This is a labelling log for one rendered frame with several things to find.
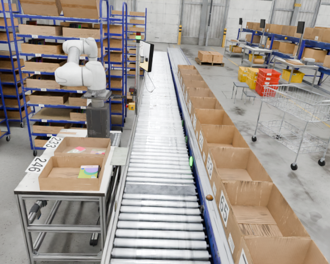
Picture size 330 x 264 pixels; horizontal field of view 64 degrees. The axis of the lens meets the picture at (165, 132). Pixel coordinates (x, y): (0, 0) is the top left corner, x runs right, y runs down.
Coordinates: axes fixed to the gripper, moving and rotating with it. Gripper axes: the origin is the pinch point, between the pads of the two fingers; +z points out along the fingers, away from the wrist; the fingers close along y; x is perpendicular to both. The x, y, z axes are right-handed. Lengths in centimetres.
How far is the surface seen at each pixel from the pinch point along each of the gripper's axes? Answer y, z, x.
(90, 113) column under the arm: -80, -19, -8
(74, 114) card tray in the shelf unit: 23, -64, 34
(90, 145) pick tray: -90, -18, 18
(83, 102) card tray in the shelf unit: 22, -53, 16
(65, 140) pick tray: -91, -38, 13
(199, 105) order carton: -18, 85, -1
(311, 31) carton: 599, 526, -67
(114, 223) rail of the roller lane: -178, 15, 21
